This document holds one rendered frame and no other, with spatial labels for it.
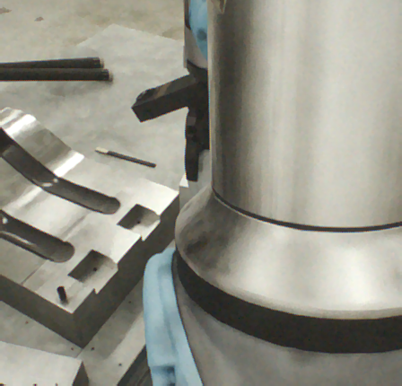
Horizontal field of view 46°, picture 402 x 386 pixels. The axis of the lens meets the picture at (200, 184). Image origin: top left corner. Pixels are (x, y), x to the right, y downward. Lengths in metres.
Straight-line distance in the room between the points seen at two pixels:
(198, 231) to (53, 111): 1.01
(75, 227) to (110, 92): 0.54
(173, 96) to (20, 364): 0.38
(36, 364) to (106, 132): 0.57
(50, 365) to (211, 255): 0.50
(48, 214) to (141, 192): 0.15
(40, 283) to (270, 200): 0.55
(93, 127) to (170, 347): 0.93
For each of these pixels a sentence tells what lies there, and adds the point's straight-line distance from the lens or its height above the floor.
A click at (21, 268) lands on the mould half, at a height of 0.89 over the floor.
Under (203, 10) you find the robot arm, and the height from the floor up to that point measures 1.27.
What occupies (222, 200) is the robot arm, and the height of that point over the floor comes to 1.30.
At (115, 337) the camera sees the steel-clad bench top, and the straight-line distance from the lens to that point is 0.72.
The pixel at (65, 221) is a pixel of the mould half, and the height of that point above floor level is 0.89.
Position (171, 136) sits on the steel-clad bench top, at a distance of 1.04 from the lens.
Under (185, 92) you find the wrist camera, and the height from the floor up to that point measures 1.11.
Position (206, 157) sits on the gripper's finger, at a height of 1.02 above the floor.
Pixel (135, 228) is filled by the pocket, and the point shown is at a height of 0.86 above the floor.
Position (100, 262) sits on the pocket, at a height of 0.87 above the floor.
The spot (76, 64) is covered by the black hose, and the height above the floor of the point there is 0.83.
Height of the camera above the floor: 1.41
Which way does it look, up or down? 42 degrees down
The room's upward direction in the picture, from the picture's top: straight up
